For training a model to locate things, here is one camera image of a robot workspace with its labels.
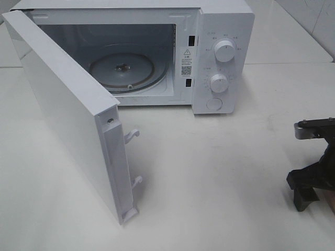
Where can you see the pink round plate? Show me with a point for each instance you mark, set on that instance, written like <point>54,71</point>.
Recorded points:
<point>326,204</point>

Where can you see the round white door button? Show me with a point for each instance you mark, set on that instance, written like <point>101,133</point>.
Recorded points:
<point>214,104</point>

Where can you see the white microwave oven body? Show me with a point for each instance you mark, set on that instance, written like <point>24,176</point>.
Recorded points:
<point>90,30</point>

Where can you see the upper white power knob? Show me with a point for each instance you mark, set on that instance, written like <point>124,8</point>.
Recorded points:
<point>224,50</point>

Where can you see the glass microwave turntable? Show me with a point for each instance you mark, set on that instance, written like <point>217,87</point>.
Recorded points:
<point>123,73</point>

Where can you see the white microwave door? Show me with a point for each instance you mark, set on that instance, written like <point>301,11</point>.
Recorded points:
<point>80,111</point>

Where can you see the white warning label sticker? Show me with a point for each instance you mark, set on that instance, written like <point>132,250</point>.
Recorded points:
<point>187,59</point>

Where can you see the lower white timer knob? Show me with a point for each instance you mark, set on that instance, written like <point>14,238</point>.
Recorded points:
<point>218,83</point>

